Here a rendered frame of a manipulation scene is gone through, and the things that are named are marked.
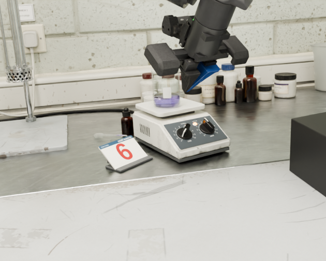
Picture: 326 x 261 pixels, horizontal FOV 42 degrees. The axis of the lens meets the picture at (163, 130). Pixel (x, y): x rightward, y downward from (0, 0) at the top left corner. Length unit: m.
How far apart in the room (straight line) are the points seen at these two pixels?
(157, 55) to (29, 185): 0.33
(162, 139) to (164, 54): 0.23
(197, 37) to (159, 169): 0.27
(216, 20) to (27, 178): 0.45
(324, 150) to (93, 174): 0.41
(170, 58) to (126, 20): 0.73
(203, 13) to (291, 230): 0.34
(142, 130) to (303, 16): 0.85
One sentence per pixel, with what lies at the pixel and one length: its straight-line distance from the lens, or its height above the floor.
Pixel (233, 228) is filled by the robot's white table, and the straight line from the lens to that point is 0.61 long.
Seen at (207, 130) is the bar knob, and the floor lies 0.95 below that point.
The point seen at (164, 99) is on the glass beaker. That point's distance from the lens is 0.90.
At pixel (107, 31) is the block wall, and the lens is 1.41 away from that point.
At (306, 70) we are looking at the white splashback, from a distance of 1.58.
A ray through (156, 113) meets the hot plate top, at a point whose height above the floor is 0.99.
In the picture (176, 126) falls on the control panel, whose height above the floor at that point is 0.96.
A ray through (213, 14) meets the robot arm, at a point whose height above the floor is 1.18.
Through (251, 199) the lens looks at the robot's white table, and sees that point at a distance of 0.69.
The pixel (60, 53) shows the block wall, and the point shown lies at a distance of 1.40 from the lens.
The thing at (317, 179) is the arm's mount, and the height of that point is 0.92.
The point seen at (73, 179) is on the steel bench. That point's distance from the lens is 0.81.
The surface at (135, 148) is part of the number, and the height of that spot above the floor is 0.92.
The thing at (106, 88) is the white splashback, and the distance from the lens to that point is 1.37.
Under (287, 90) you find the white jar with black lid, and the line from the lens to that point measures 1.39.
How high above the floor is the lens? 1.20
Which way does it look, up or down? 16 degrees down
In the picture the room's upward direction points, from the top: 3 degrees counter-clockwise
